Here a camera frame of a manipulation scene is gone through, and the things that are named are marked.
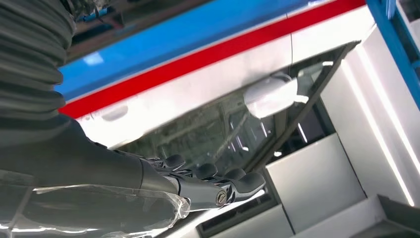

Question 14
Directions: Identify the white car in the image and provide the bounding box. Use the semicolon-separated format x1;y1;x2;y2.
75;4;376;204

